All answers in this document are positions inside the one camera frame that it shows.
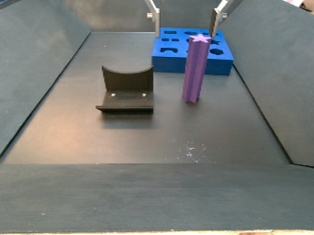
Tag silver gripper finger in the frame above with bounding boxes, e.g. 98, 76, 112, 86
144, 0, 160, 37
209, 0, 232, 38

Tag purple star prism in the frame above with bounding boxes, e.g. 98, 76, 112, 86
183, 34, 211, 103

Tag blue shape-sorter board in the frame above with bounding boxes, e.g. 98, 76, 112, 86
152, 28, 233, 75

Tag black curved stand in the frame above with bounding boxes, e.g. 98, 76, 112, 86
96, 66, 153, 113

